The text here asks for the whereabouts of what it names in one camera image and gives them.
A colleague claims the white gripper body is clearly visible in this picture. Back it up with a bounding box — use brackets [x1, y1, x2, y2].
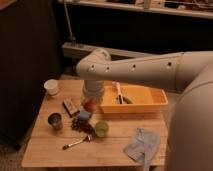
[82, 80, 104, 103]

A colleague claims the red orange apple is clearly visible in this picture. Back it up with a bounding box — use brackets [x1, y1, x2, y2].
[84, 101, 95, 112]

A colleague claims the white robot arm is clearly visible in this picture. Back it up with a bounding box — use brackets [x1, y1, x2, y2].
[76, 49, 213, 171]

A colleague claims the white paper cup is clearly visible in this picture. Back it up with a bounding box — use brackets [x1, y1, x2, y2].
[44, 79, 59, 96]

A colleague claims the green plastic cup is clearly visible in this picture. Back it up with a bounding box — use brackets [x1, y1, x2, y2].
[95, 121, 109, 138]

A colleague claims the metal cup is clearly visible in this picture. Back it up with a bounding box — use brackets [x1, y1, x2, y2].
[48, 113, 63, 130]

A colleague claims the blue sponge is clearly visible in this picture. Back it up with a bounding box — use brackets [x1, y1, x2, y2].
[77, 110, 92, 120]

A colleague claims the green item in bin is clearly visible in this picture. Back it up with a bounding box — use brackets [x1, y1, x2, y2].
[123, 97, 133, 104]

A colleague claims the dark grapes bunch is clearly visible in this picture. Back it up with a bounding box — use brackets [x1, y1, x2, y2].
[71, 118, 94, 134]

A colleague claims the grey shelf ledge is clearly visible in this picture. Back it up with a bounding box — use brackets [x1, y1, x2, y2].
[61, 42, 150, 60]

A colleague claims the metal fork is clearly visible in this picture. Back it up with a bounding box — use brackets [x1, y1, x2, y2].
[62, 135, 93, 150]

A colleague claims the yellow plastic bin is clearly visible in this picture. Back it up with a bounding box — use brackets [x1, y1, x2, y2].
[101, 84, 168, 114]

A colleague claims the blue cloth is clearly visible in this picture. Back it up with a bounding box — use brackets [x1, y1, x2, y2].
[123, 128, 160, 171]

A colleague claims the white handled utensil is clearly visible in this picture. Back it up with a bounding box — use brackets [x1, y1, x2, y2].
[116, 82, 123, 104]

